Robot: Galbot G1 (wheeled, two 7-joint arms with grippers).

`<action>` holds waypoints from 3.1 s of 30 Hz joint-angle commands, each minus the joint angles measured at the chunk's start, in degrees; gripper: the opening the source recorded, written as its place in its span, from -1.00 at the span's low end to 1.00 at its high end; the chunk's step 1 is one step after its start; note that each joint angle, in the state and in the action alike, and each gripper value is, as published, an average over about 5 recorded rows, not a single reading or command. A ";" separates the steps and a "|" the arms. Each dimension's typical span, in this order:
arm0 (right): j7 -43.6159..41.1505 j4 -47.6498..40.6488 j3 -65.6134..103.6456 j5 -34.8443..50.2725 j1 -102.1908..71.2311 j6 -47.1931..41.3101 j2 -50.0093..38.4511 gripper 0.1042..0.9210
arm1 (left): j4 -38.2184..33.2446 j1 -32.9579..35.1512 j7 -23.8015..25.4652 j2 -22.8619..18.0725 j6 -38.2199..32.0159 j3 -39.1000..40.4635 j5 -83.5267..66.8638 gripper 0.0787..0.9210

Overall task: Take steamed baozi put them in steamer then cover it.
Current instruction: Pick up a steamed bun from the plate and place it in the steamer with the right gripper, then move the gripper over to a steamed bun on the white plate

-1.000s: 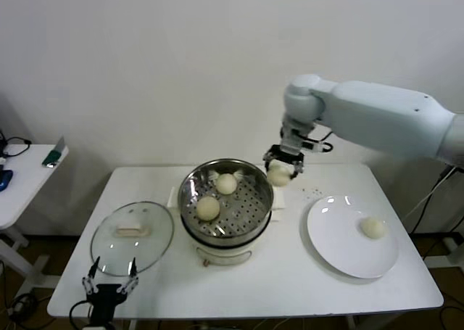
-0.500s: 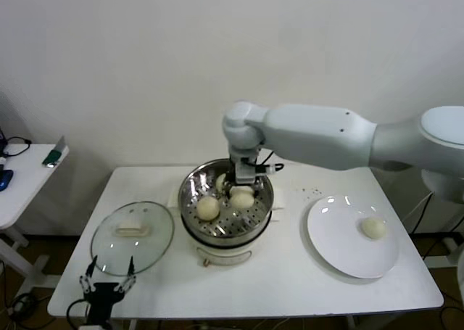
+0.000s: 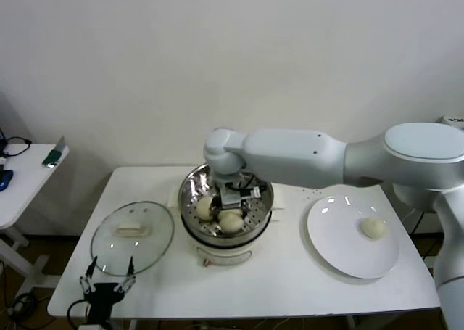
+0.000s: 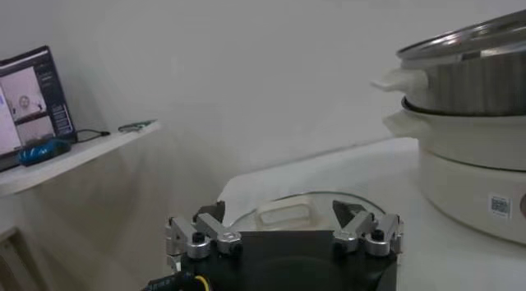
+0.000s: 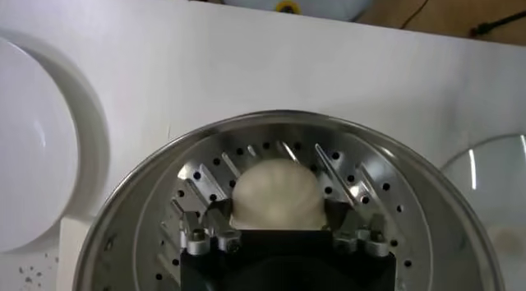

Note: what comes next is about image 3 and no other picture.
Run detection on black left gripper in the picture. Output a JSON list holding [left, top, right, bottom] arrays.
[[79, 256, 137, 326]]

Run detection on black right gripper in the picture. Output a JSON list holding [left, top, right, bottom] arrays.
[[209, 194, 254, 224]]

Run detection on white steamed baozi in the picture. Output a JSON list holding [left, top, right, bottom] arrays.
[[360, 216, 388, 241], [195, 195, 215, 222], [217, 210, 244, 235]]

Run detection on glass lid with beige handle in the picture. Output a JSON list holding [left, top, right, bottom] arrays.
[[90, 201, 175, 276]]

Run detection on steel perforated steamer basket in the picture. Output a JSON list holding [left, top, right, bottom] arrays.
[[178, 162, 275, 244]]

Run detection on white electric cooker base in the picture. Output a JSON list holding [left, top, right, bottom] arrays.
[[168, 186, 286, 269]]

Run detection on large white plate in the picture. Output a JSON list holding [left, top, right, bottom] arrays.
[[306, 195, 400, 280]]

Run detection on white side table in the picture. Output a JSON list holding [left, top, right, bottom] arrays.
[[0, 144, 70, 302]]

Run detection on green and white small device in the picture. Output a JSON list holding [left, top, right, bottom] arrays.
[[42, 136, 70, 169]]

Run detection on blue object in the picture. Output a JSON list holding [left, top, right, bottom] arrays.
[[0, 170, 15, 192]]

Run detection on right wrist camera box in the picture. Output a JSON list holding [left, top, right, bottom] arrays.
[[220, 186, 262, 210]]

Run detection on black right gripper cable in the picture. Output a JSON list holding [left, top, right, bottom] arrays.
[[237, 172, 262, 197]]

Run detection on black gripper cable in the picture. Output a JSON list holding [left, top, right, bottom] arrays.
[[237, 172, 262, 197], [67, 299, 91, 326]]

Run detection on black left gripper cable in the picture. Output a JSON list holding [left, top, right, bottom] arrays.
[[67, 299, 91, 326]]

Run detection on black floor cables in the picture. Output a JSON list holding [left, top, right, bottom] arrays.
[[0, 260, 55, 327]]

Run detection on black cable on side table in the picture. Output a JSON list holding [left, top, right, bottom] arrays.
[[0, 128, 33, 160]]

